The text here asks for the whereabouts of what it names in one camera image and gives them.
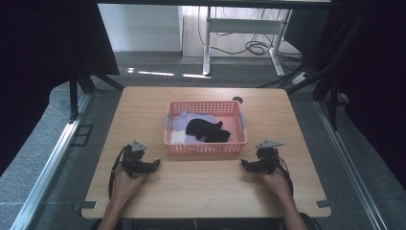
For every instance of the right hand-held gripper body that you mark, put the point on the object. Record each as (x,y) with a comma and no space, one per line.
(268,158)

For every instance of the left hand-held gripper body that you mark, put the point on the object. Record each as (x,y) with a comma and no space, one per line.
(133,159)

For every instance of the pink plastic basket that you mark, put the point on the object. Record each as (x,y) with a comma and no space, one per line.
(236,127)

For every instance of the black sock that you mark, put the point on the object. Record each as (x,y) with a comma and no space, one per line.
(207,129)

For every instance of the person's left hand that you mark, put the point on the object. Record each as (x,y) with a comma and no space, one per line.
(125,186)

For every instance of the person's right hand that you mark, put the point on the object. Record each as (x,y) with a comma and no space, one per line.
(277,185)

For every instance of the white cloth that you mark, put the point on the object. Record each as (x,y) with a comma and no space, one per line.
(177,137)

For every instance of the lavender cloth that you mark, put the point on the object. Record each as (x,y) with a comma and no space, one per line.
(182,120)

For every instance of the person's dark clothing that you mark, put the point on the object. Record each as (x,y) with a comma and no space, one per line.
(198,224)

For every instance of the white power strip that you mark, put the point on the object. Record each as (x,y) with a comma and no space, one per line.
(300,78)

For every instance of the black metal stand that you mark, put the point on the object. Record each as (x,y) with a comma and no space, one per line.
(332,83)
(74,96)

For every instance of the black curtain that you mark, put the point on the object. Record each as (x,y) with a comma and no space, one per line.
(376,80)
(38,64)

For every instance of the dark panel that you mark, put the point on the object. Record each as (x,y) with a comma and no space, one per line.
(303,28)

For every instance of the aluminium floor rail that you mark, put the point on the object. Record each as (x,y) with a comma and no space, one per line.
(351,166)
(48,166)

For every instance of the white metal desk frame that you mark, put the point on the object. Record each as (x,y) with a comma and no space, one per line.
(242,26)

